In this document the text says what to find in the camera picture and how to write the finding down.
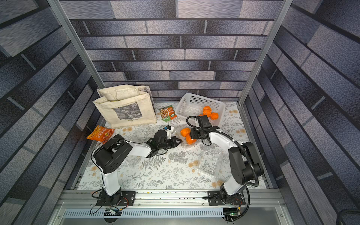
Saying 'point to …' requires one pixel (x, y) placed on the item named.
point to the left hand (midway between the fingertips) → (183, 141)
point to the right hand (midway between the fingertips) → (192, 133)
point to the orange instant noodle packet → (101, 134)
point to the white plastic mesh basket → (189, 104)
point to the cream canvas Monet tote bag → (126, 105)
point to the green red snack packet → (168, 113)
